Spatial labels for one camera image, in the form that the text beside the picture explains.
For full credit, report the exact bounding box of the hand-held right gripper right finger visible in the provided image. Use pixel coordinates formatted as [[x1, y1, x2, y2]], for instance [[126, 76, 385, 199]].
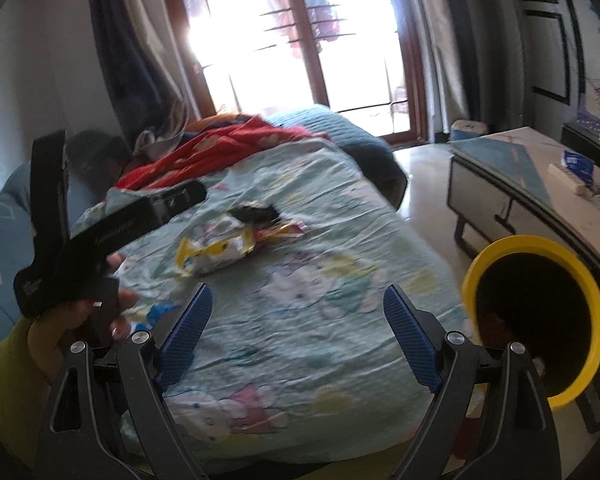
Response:
[[382, 284, 564, 480]]

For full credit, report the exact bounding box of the red and yellow candy wrapper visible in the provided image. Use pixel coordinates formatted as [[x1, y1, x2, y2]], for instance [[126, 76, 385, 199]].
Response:
[[252, 222, 309, 246]]

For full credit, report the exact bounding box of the black snack wrapper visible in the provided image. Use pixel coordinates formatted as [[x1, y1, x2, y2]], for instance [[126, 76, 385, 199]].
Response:
[[228, 203, 286, 226]]

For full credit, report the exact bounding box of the dark television cabinet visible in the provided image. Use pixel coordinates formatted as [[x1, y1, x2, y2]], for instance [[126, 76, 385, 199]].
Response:
[[560, 120, 600, 182]]

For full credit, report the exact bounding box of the grey curtain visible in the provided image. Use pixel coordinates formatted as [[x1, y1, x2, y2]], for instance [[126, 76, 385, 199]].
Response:
[[409, 0, 482, 144]]

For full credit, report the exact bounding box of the blue tissue pack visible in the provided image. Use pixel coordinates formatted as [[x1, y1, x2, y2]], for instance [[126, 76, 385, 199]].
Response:
[[561, 149, 595, 184]]

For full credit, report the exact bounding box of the orange pillow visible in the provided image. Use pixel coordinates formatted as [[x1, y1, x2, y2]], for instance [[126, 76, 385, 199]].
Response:
[[187, 112, 262, 132]]

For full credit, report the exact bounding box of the grey crumpled cloth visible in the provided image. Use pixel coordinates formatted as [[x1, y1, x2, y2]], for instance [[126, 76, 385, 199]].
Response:
[[132, 127, 182, 157]]

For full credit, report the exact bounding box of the cartoon cat printed bed sheet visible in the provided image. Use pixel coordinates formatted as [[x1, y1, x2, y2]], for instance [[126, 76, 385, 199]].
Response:
[[70, 137, 474, 467]]

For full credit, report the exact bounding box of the brown framed glass door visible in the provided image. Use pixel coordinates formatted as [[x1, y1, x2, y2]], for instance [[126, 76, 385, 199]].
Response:
[[157, 0, 432, 144]]

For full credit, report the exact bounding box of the white and yellow snack packet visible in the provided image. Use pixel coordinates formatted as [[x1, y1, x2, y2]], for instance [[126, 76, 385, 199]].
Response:
[[175, 214, 256, 277]]

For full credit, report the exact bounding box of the yellow-rimmed black trash bin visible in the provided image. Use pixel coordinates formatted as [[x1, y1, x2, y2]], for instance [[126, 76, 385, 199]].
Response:
[[461, 235, 600, 409]]

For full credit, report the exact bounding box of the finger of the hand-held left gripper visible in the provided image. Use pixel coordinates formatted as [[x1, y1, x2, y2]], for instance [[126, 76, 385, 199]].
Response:
[[30, 129, 72, 262]]

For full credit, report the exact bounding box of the blue quilted bedspread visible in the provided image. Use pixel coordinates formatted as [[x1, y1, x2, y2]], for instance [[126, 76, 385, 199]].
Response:
[[264, 104, 409, 212]]

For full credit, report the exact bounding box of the red floral blanket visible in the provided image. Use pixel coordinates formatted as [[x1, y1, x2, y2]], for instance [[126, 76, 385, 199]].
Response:
[[117, 115, 332, 192]]

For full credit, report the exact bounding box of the person's left forearm yellow sleeve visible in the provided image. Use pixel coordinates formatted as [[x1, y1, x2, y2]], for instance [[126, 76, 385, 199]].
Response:
[[0, 317, 57, 480]]

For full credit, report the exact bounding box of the dark grey cloth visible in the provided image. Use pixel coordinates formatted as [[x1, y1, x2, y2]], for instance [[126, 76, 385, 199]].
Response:
[[67, 130, 132, 187]]

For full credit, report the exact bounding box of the dark blue and beige curtain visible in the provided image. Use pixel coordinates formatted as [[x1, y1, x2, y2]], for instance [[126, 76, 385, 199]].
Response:
[[87, 0, 202, 152]]

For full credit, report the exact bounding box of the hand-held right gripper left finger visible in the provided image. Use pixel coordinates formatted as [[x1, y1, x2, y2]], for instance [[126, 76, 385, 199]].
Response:
[[34, 282, 215, 480]]

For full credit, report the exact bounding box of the person's left hand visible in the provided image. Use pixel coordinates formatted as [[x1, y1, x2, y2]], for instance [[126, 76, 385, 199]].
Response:
[[27, 254, 141, 387]]

